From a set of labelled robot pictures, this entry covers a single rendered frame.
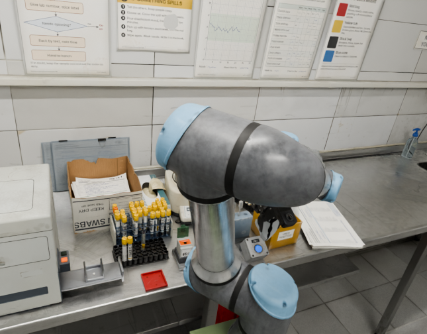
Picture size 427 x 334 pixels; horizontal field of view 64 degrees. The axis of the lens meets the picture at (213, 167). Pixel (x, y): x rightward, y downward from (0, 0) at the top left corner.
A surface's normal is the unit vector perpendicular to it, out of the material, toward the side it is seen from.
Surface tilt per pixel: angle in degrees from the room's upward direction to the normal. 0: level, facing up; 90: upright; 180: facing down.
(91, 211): 86
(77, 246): 0
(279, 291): 9
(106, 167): 87
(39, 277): 90
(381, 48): 90
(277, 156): 52
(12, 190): 0
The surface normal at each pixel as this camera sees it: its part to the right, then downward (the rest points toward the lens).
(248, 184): -0.31, 0.49
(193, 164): -0.51, 0.43
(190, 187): -0.44, 0.65
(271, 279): 0.25, -0.83
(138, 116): 0.39, 0.46
